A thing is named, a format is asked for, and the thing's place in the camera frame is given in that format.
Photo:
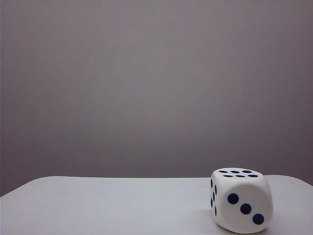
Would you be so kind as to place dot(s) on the white die with blue pips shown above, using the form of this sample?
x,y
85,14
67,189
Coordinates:
x,y
240,198

